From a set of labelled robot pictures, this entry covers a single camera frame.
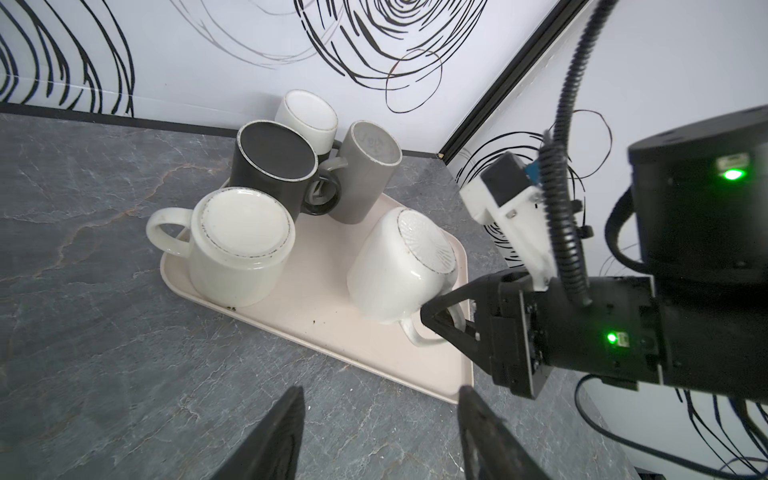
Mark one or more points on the small white mug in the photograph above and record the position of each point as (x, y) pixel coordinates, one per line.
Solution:
(310, 116)

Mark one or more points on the wide grey mug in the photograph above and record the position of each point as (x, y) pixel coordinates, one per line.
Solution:
(364, 164)

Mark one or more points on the black mug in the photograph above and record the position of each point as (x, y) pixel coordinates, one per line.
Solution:
(276, 160)

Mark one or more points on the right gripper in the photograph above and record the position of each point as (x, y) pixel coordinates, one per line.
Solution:
(516, 334)

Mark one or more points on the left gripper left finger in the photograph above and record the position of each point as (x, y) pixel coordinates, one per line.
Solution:
(272, 449)

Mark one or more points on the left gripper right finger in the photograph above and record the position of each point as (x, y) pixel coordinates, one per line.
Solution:
(489, 449)

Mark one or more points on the beige plastic tray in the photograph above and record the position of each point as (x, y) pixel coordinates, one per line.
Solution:
(310, 306)

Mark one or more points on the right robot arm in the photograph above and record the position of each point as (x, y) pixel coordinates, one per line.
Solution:
(692, 230)

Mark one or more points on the white ribbed mug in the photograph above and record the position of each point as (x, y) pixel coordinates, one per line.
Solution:
(405, 262)

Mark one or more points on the white mug with handle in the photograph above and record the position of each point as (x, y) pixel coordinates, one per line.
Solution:
(236, 240)

